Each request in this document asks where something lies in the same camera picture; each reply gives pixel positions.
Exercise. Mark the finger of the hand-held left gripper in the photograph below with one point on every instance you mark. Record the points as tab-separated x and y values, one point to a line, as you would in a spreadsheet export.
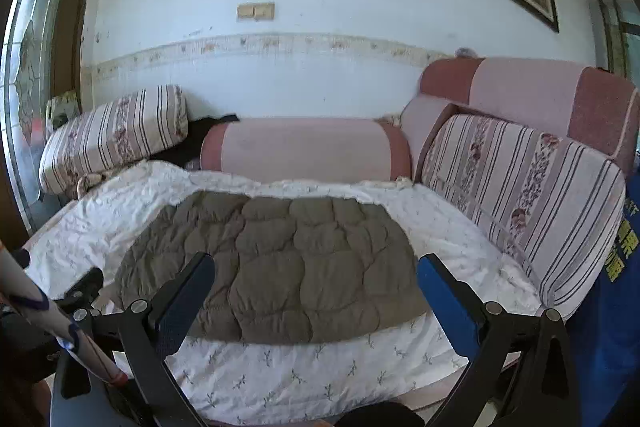
87	282

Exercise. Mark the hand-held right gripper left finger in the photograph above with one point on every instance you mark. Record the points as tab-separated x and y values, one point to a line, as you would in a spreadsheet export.
182	307

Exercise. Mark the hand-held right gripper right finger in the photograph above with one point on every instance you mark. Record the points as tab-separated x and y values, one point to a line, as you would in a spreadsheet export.
445	302

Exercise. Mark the olive quilted hooded jacket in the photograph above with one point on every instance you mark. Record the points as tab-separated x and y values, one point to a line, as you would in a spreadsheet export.
300	267

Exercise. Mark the small beige patterned cloth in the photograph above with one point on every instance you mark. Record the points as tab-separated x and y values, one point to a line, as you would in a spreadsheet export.
87	181

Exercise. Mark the striped floral seat cushion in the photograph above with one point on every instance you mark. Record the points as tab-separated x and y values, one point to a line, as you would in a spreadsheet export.
520	197

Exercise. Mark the person's black trousers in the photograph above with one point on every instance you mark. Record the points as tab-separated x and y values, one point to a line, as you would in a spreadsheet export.
380	418

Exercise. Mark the white floral bedsheet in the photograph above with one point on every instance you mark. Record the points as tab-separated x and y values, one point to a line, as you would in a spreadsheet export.
300	372

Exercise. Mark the striped floral pillow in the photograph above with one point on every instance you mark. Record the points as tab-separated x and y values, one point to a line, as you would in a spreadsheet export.
115	132

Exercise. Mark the blue cloth with yellow print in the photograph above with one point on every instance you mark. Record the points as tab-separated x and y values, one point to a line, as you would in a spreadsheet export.
610	307

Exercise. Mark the black cloth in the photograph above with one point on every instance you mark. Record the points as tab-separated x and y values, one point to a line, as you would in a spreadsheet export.
195	137

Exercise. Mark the green printed bag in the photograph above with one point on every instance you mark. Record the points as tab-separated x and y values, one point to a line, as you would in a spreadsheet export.
62	107

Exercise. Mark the beige crumpled cloth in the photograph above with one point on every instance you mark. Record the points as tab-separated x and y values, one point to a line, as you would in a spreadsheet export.
390	119

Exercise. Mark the pink bolster cushion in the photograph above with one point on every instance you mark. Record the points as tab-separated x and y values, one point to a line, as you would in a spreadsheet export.
300	147

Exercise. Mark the stained glass door panel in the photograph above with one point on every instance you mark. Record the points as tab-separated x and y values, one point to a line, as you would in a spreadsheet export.
30	82

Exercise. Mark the small grey object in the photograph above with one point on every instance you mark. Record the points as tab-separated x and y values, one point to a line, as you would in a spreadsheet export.
465	52

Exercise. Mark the beige wall switch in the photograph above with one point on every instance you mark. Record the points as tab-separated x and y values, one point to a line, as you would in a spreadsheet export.
256	11

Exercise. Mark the window frame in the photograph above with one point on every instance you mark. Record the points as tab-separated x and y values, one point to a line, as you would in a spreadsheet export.
612	37

